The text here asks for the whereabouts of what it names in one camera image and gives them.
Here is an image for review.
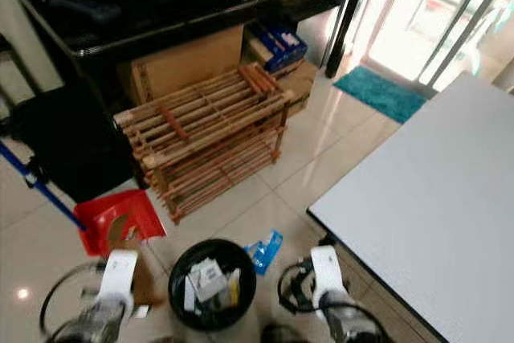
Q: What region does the white table with black legs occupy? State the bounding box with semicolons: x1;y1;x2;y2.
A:
307;72;514;343

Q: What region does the glass sliding door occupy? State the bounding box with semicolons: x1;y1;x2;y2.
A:
357;0;514;91

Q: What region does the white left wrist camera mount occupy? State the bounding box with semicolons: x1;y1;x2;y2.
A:
100;249;139;312

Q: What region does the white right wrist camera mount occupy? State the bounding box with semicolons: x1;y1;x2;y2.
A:
309;245;345;308

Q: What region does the black round rubbish bin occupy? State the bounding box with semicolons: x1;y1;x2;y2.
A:
167;239;258;332

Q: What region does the black glossy desk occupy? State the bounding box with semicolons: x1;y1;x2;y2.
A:
0;0;380;111

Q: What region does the small brown cardboard box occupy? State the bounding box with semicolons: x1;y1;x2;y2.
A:
245;38;318;115

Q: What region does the black fabric bag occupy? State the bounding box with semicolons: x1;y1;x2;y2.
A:
4;86;136;203

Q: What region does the white crumpled paper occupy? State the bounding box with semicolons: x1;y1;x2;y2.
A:
189;259;230;305

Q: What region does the teal floor mat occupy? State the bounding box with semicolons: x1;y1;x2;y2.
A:
333;66;428;125

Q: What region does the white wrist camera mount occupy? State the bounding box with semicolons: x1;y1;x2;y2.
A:
309;245;345;308
100;249;139;312

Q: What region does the red plastic dustpan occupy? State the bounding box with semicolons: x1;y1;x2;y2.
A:
74;189;167;257

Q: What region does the blue plastic wrapper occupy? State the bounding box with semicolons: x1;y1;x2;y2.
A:
245;231;284;276

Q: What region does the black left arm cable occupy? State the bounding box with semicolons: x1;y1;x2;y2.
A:
39;261;105;342

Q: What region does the blue dustpan handle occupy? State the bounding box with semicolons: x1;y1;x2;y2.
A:
0;141;85;230

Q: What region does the pale yellow wrapper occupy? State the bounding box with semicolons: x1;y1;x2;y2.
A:
225;269;243;308

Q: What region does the blue printed box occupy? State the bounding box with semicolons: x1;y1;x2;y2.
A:
247;22;308;72

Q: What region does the large brown cardboard box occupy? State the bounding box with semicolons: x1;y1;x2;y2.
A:
120;26;246;107

